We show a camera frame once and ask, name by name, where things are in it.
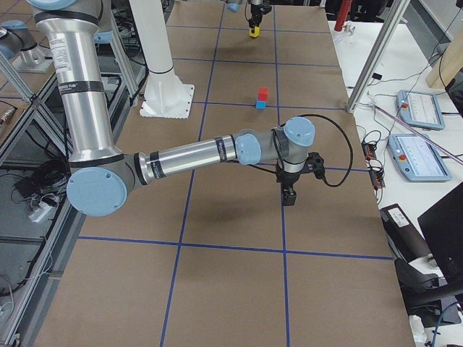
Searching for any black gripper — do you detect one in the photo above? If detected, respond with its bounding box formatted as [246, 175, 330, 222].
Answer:
[276, 164, 308, 206]
[248, 3, 271, 29]

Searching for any yellow cube block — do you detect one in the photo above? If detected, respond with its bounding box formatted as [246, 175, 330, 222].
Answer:
[248, 26, 260, 38]

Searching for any red cube block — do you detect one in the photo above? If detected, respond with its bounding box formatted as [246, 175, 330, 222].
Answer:
[257, 87, 269, 102]

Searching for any blue cube block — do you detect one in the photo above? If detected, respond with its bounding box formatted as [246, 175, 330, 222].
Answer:
[255, 100, 266, 109]

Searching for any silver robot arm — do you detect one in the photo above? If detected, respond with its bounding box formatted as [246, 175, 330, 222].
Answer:
[225, 0, 272, 29]
[31, 1, 315, 217]

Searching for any small third robot arm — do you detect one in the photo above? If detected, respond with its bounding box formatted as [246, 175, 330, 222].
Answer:
[1, 20, 53, 73]

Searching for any orange circuit board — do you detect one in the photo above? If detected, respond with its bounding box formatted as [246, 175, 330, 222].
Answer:
[362, 141, 377, 160]

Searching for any red cylinder bottle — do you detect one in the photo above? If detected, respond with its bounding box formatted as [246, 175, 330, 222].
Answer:
[334, 0, 352, 32]

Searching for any near teach pendant tablet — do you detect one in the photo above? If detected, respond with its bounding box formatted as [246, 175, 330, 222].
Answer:
[388, 134, 452, 182]

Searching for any teach pendant tablet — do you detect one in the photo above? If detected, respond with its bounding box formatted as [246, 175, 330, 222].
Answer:
[396, 90, 446, 131]
[388, 134, 452, 182]

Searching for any far teach pendant tablet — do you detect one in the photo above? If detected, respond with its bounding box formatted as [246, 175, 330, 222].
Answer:
[396, 90, 446, 131]

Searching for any black computer monitor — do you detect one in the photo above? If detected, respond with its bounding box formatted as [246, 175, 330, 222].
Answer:
[417, 184, 463, 282]

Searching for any white power strip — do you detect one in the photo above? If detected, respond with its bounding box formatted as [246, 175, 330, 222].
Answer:
[28, 202, 52, 223]

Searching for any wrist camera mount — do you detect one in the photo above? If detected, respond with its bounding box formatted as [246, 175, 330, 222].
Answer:
[302, 152, 326, 181]

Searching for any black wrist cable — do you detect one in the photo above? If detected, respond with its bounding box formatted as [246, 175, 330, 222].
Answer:
[278, 113, 354, 188]

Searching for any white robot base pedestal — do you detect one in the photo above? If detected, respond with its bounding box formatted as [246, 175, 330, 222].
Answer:
[129, 0, 195, 119]

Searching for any aluminium frame post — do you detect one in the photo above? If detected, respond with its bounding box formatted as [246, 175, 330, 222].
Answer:
[346, 0, 410, 113]

